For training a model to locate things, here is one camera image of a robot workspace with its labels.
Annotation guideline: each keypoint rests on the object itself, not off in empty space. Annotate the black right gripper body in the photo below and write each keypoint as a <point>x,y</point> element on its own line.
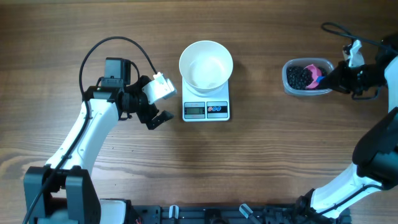
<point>357,78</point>

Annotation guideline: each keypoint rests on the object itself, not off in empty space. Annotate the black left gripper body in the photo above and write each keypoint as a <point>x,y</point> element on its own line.
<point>140,102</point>

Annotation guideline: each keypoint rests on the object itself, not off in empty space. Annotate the pink scoop blue handle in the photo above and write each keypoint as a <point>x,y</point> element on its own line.
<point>316,76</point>

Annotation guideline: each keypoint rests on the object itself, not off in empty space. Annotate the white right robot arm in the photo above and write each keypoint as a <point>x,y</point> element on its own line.
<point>374,160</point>

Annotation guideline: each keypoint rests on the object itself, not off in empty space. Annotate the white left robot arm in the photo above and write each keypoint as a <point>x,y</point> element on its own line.
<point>62,191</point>

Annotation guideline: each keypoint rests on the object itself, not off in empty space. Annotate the white digital kitchen scale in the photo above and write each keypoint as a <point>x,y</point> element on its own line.
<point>205,107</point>

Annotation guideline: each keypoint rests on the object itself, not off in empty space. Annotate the white bowl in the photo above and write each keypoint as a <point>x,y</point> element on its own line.
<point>205,65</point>

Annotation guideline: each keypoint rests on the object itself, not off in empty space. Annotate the clear container of black beans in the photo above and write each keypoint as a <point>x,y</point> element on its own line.
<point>297,76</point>

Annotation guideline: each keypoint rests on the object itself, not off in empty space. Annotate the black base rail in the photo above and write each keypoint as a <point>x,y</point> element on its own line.
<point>269,214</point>

